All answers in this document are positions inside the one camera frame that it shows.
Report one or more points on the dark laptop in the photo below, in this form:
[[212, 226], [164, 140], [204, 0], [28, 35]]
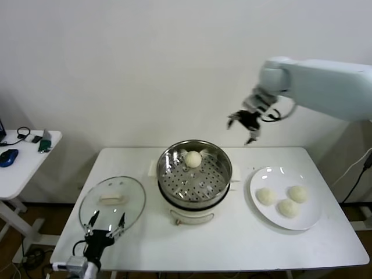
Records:
[[2, 129]]

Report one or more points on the black small device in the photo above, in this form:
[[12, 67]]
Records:
[[36, 139]]

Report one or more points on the blue computer mouse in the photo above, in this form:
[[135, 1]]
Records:
[[8, 158]]

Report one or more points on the white electric cooking pot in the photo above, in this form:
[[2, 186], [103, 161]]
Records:
[[191, 216]]

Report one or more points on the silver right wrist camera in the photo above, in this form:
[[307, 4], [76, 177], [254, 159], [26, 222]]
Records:
[[257, 100]]

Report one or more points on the white round plate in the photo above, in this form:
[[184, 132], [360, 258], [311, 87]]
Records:
[[312, 186]]

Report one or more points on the white side table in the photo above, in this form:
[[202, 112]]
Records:
[[363, 225], [26, 171]]

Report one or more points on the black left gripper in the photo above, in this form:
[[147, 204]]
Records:
[[97, 244]]

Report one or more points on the round glass pot lid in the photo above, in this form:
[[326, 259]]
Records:
[[128, 200]]

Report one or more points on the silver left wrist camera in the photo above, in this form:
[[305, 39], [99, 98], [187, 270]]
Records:
[[77, 264]]

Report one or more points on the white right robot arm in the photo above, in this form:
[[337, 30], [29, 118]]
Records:
[[325, 84]]

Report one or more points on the white small item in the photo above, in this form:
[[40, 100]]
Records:
[[28, 139]]

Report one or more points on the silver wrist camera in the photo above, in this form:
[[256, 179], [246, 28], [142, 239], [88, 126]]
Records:
[[77, 264], [257, 100]]

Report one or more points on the green small object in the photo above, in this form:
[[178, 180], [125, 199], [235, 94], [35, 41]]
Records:
[[44, 146]]

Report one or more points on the perforated steel steamer basket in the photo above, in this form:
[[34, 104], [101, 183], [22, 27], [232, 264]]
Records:
[[209, 165]]

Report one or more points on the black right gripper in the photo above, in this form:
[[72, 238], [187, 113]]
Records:
[[250, 119]]

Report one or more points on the white steamed baozi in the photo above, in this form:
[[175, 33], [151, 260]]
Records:
[[297, 193], [192, 159], [266, 196], [288, 207]]

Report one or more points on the grey metal stand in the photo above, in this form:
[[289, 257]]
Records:
[[46, 134]]

